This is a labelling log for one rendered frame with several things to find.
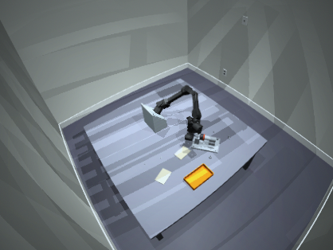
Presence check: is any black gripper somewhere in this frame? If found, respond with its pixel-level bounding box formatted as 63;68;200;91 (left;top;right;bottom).
185;126;194;141

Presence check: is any orange shallow tray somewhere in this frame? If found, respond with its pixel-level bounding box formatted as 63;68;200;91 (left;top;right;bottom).
183;163;214;191

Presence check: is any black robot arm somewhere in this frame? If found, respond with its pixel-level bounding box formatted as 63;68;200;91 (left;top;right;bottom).
152;85;203;135

